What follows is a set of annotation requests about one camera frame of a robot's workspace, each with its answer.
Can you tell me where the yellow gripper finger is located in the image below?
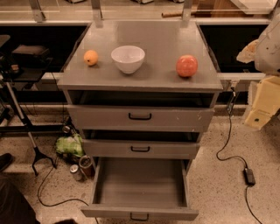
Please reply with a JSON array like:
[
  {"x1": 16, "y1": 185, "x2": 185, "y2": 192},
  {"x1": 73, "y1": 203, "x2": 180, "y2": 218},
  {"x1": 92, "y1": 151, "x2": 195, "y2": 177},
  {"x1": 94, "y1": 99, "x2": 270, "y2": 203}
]
[
  {"x1": 244, "y1": 76, "x2": 280, "y2": 130},
  {"x1": 236, "y1": 39, "x2": 258, "y2": 64}
]

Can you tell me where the small orange fruit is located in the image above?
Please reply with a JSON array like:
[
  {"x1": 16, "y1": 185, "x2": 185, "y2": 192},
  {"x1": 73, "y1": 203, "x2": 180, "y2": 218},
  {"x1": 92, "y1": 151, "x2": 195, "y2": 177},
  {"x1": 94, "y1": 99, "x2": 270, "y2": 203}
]
[{"x1": 84, "y1": 50, "x2": 98, "y2": 67}]

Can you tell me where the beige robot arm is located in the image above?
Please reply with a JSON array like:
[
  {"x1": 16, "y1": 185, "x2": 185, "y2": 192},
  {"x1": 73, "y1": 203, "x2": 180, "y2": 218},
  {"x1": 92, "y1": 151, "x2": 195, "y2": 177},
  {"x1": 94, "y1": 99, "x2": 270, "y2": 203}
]
[{"x1": 236, "y1": 14, "x2": 280, "y2": 130}]

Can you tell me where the grey drawer cabinet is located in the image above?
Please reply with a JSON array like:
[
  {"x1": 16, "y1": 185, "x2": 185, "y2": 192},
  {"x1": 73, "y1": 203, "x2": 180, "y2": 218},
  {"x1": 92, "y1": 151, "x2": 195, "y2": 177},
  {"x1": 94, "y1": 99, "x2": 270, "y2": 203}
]
[{"x1": 57, "y1": 19, "x2": 224, "y2": 165}]

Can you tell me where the grey bottom drawer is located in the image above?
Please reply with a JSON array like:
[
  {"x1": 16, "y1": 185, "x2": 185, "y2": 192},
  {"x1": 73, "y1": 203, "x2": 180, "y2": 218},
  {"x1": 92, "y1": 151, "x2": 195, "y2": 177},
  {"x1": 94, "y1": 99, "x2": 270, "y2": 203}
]
[{"x1": 81, "y1": 157, "x2": 199, "y2": 221}]

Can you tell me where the red apple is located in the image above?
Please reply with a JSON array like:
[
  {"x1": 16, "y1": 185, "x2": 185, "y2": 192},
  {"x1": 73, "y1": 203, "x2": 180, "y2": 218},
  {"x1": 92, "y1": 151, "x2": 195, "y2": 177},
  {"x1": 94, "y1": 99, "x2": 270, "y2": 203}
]
[{"x1": 176, "y1": 55, "x2": 198, "y2": 78}]

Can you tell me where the black power adapter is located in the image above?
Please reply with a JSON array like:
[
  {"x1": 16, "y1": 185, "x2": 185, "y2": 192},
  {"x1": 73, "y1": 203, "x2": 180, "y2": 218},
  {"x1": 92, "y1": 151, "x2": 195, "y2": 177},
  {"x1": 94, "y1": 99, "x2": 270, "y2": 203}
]
[{"x1": 243, "y1": 168, "x2": 256, "y2": 186}]

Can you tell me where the white ceramic bowl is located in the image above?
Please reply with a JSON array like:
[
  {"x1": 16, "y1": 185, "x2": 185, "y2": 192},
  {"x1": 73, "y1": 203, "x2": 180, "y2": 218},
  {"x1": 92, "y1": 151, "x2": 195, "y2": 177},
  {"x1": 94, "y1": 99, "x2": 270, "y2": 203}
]
[{"x1": 111, "y1": 45, "x2": 145, "y2": 74}]

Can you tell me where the brown tin can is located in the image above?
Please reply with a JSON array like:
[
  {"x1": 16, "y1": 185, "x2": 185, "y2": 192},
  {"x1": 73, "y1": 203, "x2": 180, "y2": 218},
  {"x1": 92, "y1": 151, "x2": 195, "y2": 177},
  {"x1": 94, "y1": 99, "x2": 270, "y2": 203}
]
[{"x1": 79, "y1": 156, "x2": 94, "y2": 178}]

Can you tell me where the green chip bag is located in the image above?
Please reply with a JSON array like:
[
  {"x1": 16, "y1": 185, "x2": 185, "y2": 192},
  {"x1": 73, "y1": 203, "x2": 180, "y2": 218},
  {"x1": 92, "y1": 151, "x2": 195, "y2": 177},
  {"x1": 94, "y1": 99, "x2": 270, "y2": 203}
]
[{"x1": 55, "y1": 134, "x2": 85, "y2": 158}]

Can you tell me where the silver soda can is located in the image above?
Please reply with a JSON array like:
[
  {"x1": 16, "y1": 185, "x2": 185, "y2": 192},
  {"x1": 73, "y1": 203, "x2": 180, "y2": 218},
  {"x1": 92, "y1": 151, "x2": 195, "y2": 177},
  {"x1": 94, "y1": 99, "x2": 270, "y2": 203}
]
[{"x1": 70, "y1": 164, "x2": 83, "y2": 181}]

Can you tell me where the black box on shelf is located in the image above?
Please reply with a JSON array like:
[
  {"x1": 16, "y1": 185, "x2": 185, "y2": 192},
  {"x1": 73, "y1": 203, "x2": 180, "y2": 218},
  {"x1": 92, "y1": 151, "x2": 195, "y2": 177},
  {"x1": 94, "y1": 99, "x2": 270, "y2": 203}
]
[{"x1": 12, "y1": 45, "x2": 50, "y2": 61}]

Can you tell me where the black reacher grabber tool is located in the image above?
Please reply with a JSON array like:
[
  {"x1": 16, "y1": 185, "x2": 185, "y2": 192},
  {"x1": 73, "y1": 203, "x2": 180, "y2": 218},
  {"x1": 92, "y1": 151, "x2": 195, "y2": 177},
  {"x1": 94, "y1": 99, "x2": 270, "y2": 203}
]
[{"x1": 3, "y1": 78, "x2": 56, "y2": 176}]

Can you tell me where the black shoe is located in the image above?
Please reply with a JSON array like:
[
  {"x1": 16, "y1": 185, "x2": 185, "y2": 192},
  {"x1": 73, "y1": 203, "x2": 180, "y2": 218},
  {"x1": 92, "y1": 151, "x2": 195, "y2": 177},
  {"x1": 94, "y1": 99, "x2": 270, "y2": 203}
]
[{"x1": 0, "y1": 153, "x2": 13, "y2": 172}]

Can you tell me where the dark clothed leg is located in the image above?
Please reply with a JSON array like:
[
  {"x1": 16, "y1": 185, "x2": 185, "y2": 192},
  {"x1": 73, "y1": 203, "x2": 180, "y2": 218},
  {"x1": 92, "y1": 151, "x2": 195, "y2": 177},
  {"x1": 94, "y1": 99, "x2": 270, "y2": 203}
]
[{"x1": 0, "y1": 176, "x2": 40, "y2": 224}]

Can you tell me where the black power cable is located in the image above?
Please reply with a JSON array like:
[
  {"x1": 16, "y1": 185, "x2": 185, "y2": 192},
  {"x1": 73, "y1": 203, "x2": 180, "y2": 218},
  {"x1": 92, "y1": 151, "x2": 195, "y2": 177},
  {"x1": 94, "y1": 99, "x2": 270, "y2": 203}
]
[{"x1": 215, "y1": 84, "x2": 263, "y2": 224}]

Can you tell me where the black floor cable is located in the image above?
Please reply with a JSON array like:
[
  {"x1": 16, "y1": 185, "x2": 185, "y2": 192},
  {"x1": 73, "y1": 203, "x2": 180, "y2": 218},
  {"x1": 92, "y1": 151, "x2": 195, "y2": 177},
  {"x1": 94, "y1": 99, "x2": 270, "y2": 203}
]
[{"x1": 37, "y1": 164, "x2": 100, "y2": 224}]

